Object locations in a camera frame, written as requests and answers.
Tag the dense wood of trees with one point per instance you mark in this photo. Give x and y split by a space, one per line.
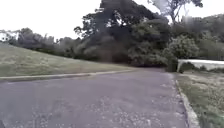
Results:
126 33

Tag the grey asphalt path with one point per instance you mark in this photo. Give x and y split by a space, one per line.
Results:
100 100

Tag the grey kerb along slope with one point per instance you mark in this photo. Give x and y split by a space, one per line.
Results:
50 76

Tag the grass slope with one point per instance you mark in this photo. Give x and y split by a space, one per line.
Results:
33 61

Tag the pale stone kerb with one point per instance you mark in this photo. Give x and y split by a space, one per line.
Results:
190 113

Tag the dry patchy grass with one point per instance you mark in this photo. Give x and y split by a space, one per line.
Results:
206 93

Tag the white building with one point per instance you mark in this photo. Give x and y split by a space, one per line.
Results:
5 35

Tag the low white wall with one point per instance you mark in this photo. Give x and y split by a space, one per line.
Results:
203 63

